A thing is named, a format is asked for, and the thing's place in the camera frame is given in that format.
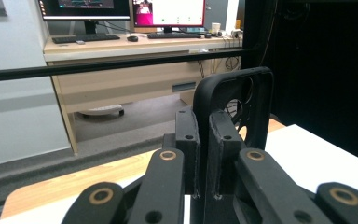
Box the light wooden desk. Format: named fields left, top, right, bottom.
left=42, top=32, right=247, bottom=155

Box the black keyboard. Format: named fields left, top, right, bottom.
left=51, top=33, right=121, bottom=45
left=146, top=31, right=202, bottom=40

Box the black horizontal frame bar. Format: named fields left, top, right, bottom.
left=0, top=48, right=262, bottom=84

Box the black curtain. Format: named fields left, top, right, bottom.
left=241, top=0, right=358, bottom=166

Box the white screen computer monitor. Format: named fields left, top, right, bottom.
left=131, top=0, right=207, bottom=34

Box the black phone case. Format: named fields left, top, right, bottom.
left=192, top=66, right=275, bottom=200

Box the office chair base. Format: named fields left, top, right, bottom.
left=76, top=104, right=126, bottom=119

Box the white partition panel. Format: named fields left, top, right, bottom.
left=0, top=0, right=73, bottom=170

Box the bundle of desk cables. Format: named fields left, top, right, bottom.
left=198, top=55, right=244, bottom=79

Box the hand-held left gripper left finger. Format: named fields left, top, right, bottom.
left=174, top=105, right=201, bottom=198

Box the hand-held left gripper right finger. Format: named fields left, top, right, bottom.
left=207, top=108, right=247, bottom=199

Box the white table cover board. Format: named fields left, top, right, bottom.
left=0, top=123, right=358, bottom=224

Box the dark screen computer monitor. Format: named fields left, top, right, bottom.
left=36, top=0, right=131, bottom=35

